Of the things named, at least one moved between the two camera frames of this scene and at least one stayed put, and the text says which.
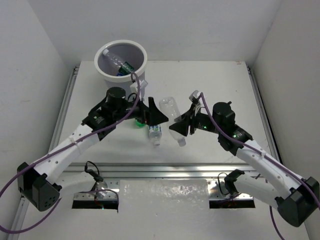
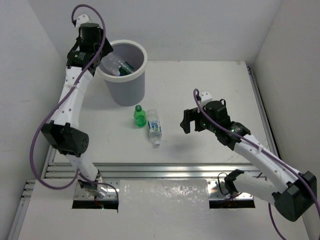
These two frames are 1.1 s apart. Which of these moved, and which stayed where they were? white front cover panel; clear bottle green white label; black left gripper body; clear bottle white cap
Moved: black left gripper body; clear bottle white cap
Stayed: clear bottle green white label; white front cover panel
